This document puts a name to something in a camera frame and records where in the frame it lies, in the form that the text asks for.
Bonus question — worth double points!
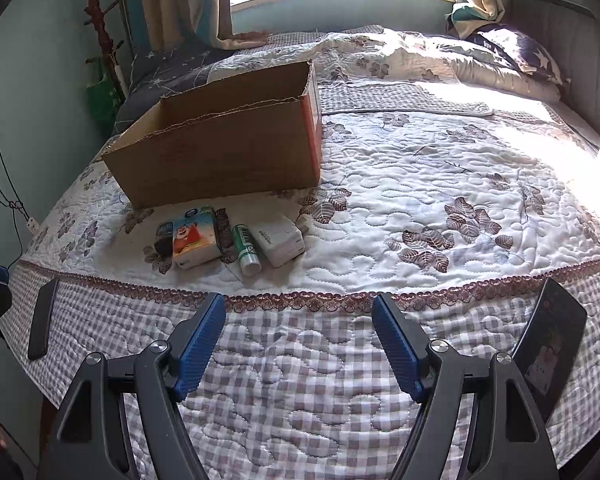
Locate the black floss container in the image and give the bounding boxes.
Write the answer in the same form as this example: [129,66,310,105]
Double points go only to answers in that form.
[154,221,174,260]

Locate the cartoon bear tissue pack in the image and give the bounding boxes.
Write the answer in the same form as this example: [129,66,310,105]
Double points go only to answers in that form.
[172,206,221,270]

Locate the green white glue stick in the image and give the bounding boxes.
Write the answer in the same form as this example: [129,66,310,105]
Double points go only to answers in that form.
[232,223,262,278]

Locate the white power adapter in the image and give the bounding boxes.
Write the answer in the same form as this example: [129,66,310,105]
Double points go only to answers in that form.
[247,214,306,268]

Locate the black phone left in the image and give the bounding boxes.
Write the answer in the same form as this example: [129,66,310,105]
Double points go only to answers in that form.
[28,278,59,361]

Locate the black phone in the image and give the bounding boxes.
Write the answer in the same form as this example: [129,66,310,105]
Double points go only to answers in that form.
[28,278,59,361]
[513,278,588,422]

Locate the black phone right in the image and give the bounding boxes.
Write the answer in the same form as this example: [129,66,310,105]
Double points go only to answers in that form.
[513,278,588,422]

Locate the green plastic bag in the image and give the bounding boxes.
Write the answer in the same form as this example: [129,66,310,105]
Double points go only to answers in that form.
[85,58,124,138]

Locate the quilted floral bedspread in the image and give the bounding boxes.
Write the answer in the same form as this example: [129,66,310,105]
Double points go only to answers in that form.
[0,27,600,479]

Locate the dark star blanket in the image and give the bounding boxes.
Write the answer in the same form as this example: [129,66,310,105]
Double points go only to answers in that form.
[112,44,233,136]

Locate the brown cardboard box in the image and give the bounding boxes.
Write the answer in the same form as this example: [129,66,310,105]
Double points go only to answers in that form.
[102,62,322,208]

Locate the wooden coat rack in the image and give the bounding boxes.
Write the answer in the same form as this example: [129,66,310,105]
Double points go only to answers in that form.
[69,0,134,97]

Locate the striped curtain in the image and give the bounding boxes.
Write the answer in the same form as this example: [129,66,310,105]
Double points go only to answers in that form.
[120,0,268,53]

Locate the dark star pillow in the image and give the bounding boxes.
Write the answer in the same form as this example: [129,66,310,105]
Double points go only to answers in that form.
[467,24,564,86]

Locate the grey padded headboard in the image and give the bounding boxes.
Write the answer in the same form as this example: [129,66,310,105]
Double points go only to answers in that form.
[507,0,600,135]

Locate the white wall socket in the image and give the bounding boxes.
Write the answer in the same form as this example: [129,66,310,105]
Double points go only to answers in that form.
[27,217,40,235]

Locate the black wall cable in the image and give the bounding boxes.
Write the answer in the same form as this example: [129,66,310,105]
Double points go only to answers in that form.
[0,116,31,271]

